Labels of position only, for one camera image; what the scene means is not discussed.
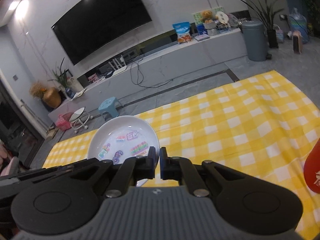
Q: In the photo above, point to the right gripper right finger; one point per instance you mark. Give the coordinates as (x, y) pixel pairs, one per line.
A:
(184, 172)

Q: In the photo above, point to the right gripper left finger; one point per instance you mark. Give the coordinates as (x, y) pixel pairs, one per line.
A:
(131, 171)

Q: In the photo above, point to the small white sticker plate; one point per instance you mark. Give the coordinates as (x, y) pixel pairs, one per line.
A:
(121, 138)

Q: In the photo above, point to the pink basket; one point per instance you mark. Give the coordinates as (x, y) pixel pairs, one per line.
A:
(63, 123)

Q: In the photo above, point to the blue plastic stool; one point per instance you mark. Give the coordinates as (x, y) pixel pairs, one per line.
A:
(109, 106)

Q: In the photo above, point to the white small chair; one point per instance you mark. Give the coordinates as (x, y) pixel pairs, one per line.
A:
(79, 119)

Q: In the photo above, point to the golden vase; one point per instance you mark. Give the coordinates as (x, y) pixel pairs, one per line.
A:
(52, 97)

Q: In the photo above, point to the yellow checkered tablecloth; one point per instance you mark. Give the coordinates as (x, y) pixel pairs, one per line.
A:
(263, 126)

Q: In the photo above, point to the white wifi router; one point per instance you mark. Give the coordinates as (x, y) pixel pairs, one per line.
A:
(118, 65)

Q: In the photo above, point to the potted plant blue vase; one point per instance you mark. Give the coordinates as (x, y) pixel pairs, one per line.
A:
(60, 76)

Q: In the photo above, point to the red mug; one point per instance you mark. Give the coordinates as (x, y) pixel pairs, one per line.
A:
(311, 170)

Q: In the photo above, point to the blue snack bag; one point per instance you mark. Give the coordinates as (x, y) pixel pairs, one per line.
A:
(182, 30)

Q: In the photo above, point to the teddy bear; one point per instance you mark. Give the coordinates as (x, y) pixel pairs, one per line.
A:
(207, 16)

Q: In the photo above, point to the grey trash bin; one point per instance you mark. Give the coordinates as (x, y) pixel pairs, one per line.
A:
(255, 41)

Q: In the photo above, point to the black television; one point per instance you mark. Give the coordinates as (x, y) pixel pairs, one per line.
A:
(91, 24)

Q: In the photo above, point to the tall floor plant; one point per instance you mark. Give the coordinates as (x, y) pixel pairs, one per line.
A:
(266, 13)

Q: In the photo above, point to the pink space heater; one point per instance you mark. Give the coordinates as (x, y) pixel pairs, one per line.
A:
(297, 42)

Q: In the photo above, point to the water jug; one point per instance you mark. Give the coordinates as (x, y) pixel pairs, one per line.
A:
(298, 22)

